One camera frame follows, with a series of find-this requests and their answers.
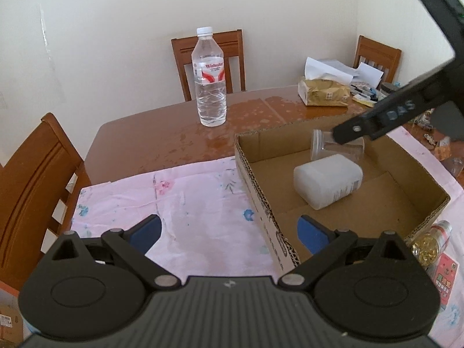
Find clear plastic cup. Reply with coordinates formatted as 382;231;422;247
310;128;365;164

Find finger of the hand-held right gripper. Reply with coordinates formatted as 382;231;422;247
333;108;379;146

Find white plastic bottle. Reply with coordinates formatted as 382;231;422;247
293;154;364;211

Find bundle of pens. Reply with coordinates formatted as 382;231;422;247
350;83;379;98

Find white paper sheets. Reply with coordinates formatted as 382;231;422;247
357;62;385;88

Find pink floral tablecloth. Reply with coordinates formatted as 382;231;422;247
70;125;464;338

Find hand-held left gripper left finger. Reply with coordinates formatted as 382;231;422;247
51;215;181;291

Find black-lid glass jar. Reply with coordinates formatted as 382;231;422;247
380;83;400;102

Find gold capsule bottle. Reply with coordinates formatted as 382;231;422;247
411;220;453;272

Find gold tissue pack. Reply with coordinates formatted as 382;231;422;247
298;57;354;107

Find clear plastic water bottle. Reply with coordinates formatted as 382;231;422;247
191;26;228;127

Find wooden slat-back chair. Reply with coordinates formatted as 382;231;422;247
171;29;247;102
353;35;402;84
0;112;92;291

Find brown carton with labels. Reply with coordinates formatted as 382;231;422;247
0;279;26;345

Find cardboard box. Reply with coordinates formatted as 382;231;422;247
234;114;451;275

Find yellow notepad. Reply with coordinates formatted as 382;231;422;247
353;94;378;108

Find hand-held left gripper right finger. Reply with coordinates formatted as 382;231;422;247
278;215;417;291

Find pink printed card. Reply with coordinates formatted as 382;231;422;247
431;253;459;310

